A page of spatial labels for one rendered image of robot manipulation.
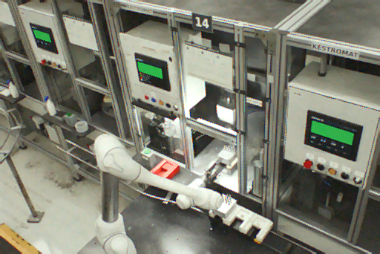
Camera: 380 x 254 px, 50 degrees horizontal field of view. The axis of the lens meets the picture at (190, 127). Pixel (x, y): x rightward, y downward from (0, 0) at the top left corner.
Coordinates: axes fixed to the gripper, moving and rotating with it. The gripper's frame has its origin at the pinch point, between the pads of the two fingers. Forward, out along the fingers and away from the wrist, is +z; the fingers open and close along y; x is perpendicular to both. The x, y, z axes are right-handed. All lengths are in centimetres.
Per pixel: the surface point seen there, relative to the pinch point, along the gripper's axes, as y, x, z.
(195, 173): -9.8, 15.2, -6.9
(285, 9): 100, -28, 24
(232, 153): 2.4, -2.7, 11.9
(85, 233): -101, 115, -47
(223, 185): -9.8, -6.6, -6.2
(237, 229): -17.5, -30.3, -26.2
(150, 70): 65, 39, -11
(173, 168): -4.3, 26.5, -15.9
